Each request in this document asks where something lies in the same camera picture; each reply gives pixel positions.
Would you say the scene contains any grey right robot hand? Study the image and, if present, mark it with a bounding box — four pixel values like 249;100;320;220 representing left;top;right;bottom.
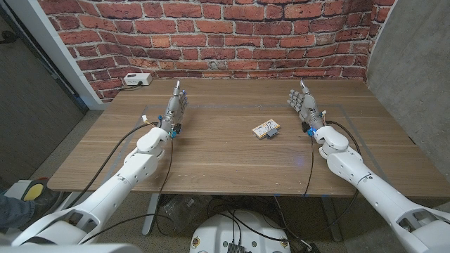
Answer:
286;79;326;133

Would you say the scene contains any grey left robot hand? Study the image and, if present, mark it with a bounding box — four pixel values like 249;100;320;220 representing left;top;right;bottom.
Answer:
160;79;190;134

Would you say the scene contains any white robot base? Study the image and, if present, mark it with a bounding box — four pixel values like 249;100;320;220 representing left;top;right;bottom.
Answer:
189;209;292;253

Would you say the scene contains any small yellow white package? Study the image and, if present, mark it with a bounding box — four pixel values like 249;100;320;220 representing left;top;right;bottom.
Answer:
251;119;281;140

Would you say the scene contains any white power strip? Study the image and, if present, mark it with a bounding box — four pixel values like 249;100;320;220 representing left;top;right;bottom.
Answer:
123;72;153;86

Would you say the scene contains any red brick print backdrop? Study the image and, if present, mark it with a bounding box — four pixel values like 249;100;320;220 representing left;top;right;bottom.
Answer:
37;0;397;103

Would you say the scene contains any clear plastic bag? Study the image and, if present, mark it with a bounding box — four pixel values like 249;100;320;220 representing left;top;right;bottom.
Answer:
161;195;208;233

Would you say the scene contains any grey table leg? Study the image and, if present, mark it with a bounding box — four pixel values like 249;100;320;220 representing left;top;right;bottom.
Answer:
320;196;342;242
141;193;161;235

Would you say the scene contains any dark shoe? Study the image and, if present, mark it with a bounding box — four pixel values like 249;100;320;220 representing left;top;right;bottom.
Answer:
33;188;63;214

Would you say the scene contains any yellow black foot pedal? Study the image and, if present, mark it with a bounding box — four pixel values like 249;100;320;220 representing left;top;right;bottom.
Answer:
20;178;49;203

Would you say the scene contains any white robot torso edge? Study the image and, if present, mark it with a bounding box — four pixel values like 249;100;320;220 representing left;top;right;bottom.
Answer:
0;243;141;253

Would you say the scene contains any white pedal platform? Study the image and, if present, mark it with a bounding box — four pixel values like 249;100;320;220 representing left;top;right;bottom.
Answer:
3;179;34;200

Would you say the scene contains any person leg in jeans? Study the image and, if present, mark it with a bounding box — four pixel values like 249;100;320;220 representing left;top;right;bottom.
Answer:
0;195;36;229

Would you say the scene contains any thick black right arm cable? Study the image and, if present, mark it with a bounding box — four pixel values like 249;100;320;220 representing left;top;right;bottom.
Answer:
314;120;362;235

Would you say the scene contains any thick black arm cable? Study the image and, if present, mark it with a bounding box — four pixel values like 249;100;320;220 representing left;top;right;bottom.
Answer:
314;120;362;235
65;122;159;210

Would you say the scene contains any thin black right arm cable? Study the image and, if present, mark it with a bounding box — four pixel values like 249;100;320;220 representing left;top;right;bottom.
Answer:
302;136;315;197

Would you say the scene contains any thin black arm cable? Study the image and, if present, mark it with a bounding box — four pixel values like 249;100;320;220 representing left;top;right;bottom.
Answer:
79;138;176;245
302;136;315;197

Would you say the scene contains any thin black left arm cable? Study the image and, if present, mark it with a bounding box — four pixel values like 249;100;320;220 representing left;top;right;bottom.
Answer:
79;138;176;245

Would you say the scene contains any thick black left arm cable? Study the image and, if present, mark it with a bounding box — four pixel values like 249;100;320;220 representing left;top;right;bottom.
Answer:
65;122;159;210

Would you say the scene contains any white door frame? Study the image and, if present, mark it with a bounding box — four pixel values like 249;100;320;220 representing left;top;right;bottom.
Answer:
6;0;106;110

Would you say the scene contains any black door handle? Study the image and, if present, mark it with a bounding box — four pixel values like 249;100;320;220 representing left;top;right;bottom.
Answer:
0;30;18;45

